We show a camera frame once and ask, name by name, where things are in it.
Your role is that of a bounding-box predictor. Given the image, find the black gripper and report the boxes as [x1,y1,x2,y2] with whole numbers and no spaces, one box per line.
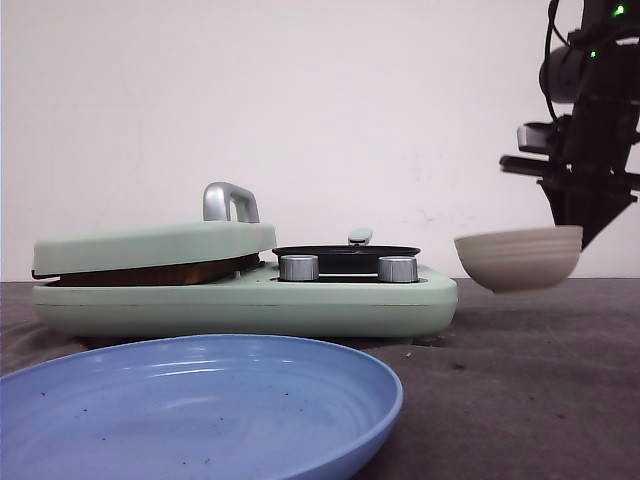
[499,96,639,250]

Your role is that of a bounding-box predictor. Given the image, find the beige ribbed bowl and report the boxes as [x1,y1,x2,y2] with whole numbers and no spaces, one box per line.
[454,225,583,293]

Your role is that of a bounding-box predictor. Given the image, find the breakfast maker lid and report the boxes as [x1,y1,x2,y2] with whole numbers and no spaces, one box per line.
[31,182,276,279]

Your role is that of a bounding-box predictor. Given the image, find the white bread slice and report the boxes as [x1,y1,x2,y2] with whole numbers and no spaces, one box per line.
[57,254,262,287]

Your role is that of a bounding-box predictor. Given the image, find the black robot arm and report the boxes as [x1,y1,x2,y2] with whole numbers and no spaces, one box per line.
[499,1,639,246]

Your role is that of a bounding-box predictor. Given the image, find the mint green breakfast maker base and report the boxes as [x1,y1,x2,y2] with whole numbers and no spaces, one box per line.
[32,263,458,338]

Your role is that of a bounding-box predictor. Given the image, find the silver right control knob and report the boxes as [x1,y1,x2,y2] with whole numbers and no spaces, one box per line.
[377,256,419,283]

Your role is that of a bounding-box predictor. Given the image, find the silver control knob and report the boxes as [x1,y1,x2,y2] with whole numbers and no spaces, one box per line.
[377,256,419,283]
[279,254,320,282]

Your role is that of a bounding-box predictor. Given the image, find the black frying pan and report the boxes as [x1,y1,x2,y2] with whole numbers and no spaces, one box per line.
[272,237,421,274]

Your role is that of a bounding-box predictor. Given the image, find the silver left control knob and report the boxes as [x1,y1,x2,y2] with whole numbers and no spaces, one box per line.
[279,254,320,282]

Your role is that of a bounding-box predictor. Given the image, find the blue plastic plate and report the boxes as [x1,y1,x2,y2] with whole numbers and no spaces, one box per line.
[1,335,404,479]

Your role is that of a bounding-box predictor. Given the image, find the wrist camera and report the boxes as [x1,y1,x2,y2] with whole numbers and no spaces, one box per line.
[516,122,564,155]

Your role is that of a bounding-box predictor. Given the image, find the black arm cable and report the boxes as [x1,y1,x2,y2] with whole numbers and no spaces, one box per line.
[543,0,569,124]

